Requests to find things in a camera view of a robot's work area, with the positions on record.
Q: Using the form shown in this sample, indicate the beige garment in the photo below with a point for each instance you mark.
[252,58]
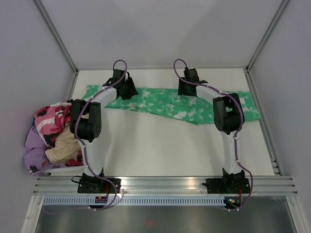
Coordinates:
[61,142]

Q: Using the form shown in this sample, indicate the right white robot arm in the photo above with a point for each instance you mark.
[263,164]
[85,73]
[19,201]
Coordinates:
[227,114]

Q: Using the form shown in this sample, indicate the slotted cable duct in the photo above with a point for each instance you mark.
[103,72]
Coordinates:
[135,201]

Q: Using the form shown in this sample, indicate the green tie-dye trousers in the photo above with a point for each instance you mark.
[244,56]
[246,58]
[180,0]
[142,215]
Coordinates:
[167,103]

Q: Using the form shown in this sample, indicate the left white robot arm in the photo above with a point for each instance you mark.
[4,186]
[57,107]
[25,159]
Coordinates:
[86,118]

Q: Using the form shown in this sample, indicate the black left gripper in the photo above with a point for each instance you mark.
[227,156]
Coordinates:
[132,91]

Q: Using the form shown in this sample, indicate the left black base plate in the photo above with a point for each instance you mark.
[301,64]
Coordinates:
[93,185]

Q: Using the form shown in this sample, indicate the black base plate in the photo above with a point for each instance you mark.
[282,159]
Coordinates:
[220,186]
[93,185]

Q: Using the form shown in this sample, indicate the aluminium rail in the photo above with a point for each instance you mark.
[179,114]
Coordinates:
[166,186]

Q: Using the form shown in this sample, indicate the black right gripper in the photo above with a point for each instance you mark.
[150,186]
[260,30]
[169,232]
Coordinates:
[181,90]

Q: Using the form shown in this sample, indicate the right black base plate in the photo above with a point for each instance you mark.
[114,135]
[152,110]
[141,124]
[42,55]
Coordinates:
[220,186]

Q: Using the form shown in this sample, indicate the purple trousers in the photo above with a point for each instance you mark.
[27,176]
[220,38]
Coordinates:
[35,158]

